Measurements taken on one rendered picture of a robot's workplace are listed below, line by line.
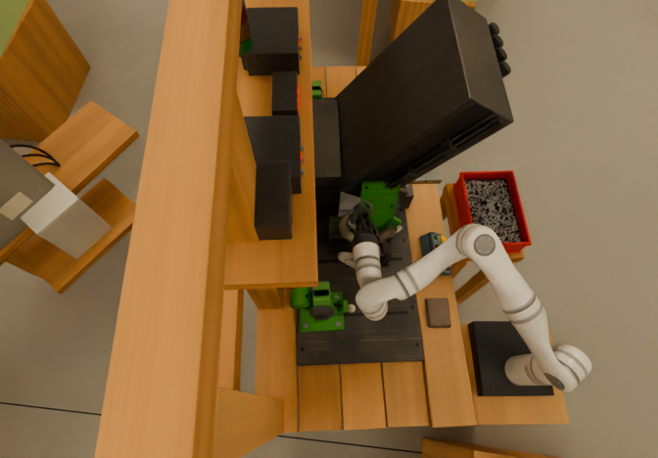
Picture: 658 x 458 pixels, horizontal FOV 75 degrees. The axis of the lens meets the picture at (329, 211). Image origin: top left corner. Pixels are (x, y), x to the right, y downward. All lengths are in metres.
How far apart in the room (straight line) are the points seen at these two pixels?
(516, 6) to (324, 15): 1.53
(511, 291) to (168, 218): 0.89
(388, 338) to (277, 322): 0.38
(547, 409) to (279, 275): 1.11
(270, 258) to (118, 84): 2.71
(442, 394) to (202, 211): 1.18
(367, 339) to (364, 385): 0.14
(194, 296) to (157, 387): 0.09
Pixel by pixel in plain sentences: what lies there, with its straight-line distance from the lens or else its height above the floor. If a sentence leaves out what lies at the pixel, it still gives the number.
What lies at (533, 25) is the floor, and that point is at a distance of 3.96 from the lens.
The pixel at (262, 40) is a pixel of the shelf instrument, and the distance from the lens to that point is 1.13.
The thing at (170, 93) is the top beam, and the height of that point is 1.94.
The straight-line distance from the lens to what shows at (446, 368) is 1.55.
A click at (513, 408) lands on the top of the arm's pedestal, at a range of 1.66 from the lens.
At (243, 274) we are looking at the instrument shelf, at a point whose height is 1.54.
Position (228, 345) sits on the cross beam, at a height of 1.27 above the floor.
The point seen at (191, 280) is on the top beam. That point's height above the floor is 1.94.
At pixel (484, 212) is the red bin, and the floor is 0.87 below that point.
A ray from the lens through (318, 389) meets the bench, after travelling 1.51.
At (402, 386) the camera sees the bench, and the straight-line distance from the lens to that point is 1.53.
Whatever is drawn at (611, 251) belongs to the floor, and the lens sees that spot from 3.07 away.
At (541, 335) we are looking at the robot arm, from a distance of 1.25.
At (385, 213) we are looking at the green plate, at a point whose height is 1.14.
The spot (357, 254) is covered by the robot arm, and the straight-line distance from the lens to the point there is 1.20.
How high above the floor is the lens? 2.39
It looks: 65 degrees down
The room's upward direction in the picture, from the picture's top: 2 degrees clockwise
